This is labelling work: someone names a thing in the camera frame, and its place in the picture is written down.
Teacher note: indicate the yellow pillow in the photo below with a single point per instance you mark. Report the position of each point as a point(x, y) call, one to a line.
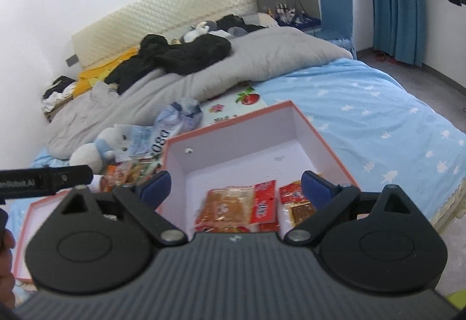
point(94, 74)

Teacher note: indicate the clear plastic bag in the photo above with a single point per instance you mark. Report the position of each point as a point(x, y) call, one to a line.
point(136, 140)

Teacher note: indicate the orange box lid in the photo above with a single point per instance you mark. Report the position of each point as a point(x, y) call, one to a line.
point(34, 232)

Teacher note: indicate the person's left hand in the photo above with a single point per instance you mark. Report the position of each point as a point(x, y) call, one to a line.
point(5, 243)

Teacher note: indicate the grey duvet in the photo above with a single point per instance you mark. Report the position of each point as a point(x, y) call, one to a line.
point(255, 58)

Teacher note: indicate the white and blue plush toy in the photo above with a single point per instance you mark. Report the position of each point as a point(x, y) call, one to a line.
point(91, 152)

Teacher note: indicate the crumpled blue white plastic bag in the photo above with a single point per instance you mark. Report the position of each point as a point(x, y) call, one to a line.
point(174, 119)

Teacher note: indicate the black grey garment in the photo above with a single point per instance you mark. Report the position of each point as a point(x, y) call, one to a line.
point(236, 25)

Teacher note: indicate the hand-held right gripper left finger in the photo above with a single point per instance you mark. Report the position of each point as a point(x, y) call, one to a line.
point(156, 186)

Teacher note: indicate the cream quilted headboard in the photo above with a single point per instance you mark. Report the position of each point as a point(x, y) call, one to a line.
point(164, 10)

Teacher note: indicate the red label snack packet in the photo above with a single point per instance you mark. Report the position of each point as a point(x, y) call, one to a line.
point(225, 209)
point(296, 203)

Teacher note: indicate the grey wall socket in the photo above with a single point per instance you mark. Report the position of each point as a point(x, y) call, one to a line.
point(72, 60)

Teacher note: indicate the pile of folded clothes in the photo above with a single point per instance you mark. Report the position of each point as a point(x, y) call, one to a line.
point(58, 92)

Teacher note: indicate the blue curtain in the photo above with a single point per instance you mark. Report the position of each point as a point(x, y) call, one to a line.
point(400, 21)

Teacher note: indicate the black clothing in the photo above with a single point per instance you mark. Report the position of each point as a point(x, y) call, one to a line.
point(182, 54)

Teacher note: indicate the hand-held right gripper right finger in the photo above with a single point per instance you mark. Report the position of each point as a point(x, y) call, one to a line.
point(316, 189)

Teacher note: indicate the orange cardboard box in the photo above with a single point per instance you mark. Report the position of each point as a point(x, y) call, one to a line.
point(236, 156)

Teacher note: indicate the pile of red snack packets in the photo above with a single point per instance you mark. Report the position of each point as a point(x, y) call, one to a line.
point(127, 172)

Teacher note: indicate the row of small bottles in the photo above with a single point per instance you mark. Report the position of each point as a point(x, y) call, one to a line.
point(287, 13)

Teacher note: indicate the blue chair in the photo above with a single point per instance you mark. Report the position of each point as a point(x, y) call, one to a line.
point(336, 10)

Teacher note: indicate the vegetable print tablecloth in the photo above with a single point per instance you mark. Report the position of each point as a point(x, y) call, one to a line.
point(233, 105)

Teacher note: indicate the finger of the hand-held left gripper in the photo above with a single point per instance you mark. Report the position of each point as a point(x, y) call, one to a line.
point(65, 178)

